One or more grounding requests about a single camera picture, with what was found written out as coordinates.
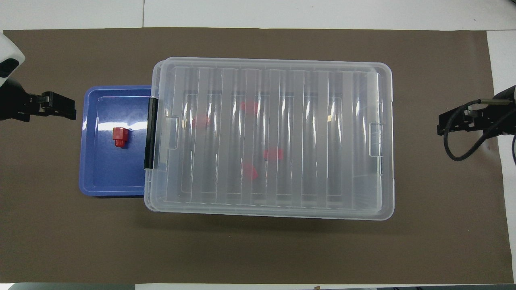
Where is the black box latch handle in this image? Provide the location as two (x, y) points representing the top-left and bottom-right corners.
(144, 97), (158, 170)

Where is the clear plastic storage box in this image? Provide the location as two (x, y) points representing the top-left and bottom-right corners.
(144, 60), (395, 220)

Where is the clear plastic box lid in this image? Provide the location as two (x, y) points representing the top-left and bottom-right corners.
(145, 57), (395, 221)

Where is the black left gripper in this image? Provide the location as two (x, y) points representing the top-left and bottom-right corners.
(0, 79), (77, 121)

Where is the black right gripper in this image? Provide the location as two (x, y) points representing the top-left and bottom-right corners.
(437, 103), (516, 137)

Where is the brown table mat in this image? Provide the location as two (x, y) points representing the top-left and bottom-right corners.
(0, 27), (515, 284)

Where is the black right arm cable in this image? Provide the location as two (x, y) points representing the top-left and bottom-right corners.
(443, 98), (516, 162)

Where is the blue plastic tray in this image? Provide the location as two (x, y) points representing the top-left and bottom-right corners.
(79, 85), (156, 197)

